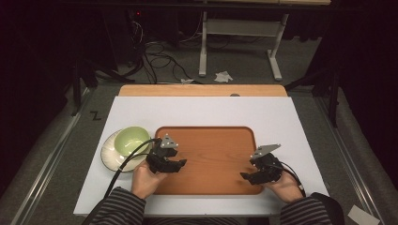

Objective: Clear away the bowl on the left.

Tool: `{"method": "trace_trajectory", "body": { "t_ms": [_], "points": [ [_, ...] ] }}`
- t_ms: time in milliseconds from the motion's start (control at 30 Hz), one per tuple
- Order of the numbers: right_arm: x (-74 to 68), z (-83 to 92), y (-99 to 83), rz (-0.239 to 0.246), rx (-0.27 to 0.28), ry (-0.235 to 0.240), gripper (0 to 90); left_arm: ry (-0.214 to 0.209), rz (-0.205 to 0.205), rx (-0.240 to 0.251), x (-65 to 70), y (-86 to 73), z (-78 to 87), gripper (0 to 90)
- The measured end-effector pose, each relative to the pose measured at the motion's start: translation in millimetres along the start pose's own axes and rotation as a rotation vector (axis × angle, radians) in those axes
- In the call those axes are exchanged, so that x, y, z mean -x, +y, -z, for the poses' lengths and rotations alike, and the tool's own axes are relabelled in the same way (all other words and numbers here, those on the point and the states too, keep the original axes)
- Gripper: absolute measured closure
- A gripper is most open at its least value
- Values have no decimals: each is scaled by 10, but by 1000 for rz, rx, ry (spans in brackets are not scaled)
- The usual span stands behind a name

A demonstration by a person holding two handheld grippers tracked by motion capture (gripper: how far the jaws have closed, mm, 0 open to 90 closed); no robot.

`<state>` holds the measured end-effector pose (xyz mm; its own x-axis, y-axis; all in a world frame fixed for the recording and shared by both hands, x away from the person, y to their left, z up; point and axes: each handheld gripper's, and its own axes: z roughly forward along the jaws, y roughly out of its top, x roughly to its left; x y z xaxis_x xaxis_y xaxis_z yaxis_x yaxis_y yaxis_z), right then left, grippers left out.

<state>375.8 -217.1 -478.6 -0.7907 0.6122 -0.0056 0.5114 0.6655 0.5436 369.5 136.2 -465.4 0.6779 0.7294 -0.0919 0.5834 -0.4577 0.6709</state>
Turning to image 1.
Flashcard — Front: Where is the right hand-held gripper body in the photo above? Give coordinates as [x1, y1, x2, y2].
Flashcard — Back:
[250, 143, 285, 185]

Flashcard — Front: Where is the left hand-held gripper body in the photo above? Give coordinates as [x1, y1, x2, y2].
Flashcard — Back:
[145, 133, 180, 174]

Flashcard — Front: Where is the person's right hand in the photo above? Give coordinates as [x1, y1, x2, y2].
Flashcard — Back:
[260, 170, 304, 204]

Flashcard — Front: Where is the person's left hand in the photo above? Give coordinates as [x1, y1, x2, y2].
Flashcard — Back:
[130, 160, 169, 201]

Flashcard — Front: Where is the green bowl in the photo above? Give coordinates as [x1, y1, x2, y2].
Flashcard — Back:
[114, 126, 151, 158]

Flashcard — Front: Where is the wooden tray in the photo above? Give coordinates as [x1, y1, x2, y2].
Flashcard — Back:
[152, 126, 266, 196]

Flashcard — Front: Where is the white ribbed plate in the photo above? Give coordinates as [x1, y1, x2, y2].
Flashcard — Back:
[99, 128, 153, 173]

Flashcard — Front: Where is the white table mat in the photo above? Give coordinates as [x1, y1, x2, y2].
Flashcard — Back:
[72, 96, 329, 218]

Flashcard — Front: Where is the black tripod stand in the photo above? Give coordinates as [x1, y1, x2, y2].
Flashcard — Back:
[283, 67, 342, 128]
[70, 57, 136, 117]

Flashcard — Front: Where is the flat white paper sheet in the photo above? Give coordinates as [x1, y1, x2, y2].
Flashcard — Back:
[347, 204, 381, 225]

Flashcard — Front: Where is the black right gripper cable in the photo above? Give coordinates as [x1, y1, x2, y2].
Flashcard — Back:
[279, 161, 307, 198]

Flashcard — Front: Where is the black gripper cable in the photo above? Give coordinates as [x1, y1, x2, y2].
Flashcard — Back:
[81, 138, 162, 225]
[279, 161, 307, 198]

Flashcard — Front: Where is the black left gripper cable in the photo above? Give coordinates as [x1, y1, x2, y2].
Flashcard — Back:
[81, 138, 162, 225]

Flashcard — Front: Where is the metal floor rail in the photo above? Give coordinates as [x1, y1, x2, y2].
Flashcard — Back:
[314, 96, 387, 225]
[9, 88, 92, 225]

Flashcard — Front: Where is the tangle of black floor cables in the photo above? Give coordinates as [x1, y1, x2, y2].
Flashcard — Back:
[124, 18, 205, 85]

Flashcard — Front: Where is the white desk frame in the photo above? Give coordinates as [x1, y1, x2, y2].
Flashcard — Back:
[198, 10, 290, 83]

